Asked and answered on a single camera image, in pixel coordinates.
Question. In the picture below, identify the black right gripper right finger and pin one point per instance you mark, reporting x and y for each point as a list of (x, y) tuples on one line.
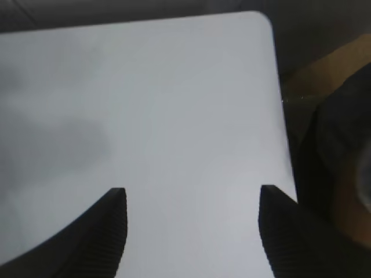
[(295, 246)]

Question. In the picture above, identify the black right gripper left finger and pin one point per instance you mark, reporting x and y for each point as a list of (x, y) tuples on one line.
[(87, 246)]

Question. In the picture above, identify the black rounded object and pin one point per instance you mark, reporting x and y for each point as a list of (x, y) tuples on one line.
[(333, 130)]

